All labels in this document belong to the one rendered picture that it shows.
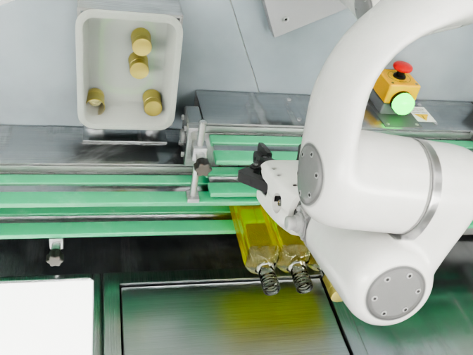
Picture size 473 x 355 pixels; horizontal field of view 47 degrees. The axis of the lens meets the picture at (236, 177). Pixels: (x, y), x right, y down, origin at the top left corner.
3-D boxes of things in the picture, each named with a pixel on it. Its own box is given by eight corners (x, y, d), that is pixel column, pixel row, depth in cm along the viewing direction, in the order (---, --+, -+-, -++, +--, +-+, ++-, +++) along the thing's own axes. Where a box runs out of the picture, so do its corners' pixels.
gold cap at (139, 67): (128, 50, 98) (129, 61, 94) (148, 51, 99) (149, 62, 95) (128, 67, 100) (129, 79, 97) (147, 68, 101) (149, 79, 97)
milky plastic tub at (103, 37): (79, 103, 104) (77, 129, 98) (76, -11, 91) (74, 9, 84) (169, 107, 109) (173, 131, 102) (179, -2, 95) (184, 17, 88)
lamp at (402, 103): (386, 109, 111) (393, 117, 108) (394, 90, 108) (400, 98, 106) (406, 110, 112) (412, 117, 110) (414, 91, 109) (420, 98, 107)
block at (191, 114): (176, 145, 108) (180, 167, 102) (180, 104, 102) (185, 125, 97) (193, 146, 108) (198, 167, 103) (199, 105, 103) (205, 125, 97)
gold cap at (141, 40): (130, 27, 95) (131, 37, 92) (150, 27, 96) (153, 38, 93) (130, 45, 97) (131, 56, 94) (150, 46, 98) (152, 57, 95)
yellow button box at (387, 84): (366, 96, 117) (379, 114, 111) (376, 65, 112) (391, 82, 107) (395, 97, 118) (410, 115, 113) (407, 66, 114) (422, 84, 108)
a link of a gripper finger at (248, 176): (231, 189, 58) (241, 172, 63) (303, 203, 57) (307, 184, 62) (232, 179, 57) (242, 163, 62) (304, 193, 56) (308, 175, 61)
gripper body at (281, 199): (279, 255, 52) (250, 204, 62) (374, 252, 55) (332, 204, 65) (291, 184, 50) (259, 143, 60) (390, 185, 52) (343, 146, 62)
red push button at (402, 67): (393, 82, 109) (399, 67, 107) (386, 73, 112) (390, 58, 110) (411, 84, 110) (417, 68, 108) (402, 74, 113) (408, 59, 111)
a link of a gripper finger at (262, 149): (249, 186, 62) (236, 165, 68) (275, 187, 63) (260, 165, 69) (252, 160, 61) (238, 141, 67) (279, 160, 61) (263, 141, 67)
